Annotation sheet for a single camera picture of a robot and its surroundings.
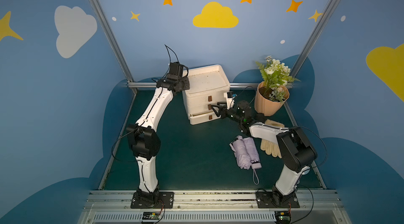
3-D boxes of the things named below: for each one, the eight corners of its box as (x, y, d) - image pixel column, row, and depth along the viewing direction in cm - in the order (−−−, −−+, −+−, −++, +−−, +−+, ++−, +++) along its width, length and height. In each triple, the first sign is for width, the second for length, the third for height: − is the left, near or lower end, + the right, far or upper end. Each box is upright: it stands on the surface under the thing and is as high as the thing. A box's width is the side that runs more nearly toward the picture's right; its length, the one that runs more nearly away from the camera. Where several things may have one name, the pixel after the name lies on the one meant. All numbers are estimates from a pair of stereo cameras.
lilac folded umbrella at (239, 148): (238, 170, 85) (239, 168, 82) (228, 140, 96) (229, 137, 93) (251, 168, 86) (253, 165, 83) (240, 138, 97) (241, 135, 94)
